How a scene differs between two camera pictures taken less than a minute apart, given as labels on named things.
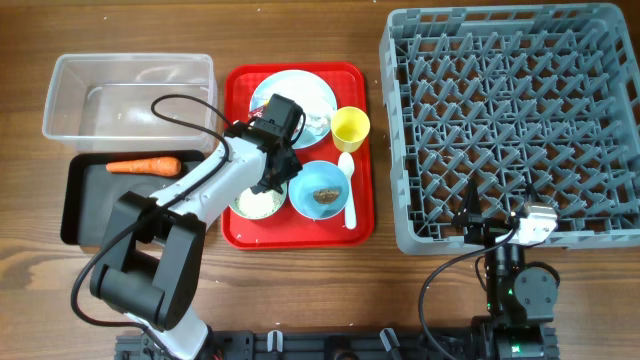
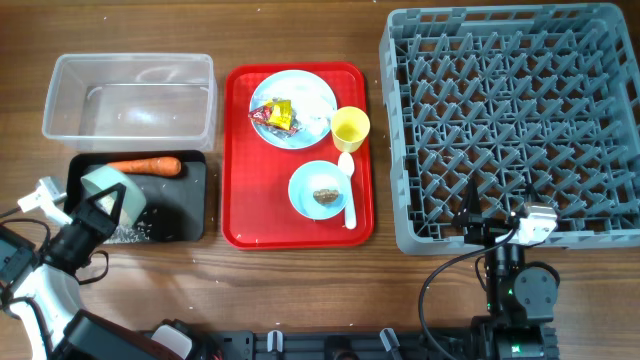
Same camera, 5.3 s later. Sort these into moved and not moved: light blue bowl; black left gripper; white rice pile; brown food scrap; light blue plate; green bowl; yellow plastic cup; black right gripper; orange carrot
Moved: black left gripper; green bowl; white rice pile
Not moved: black right gripper; brown food scrap; yellow plastic cup; orange carrot; light blue plate; light blue bowl
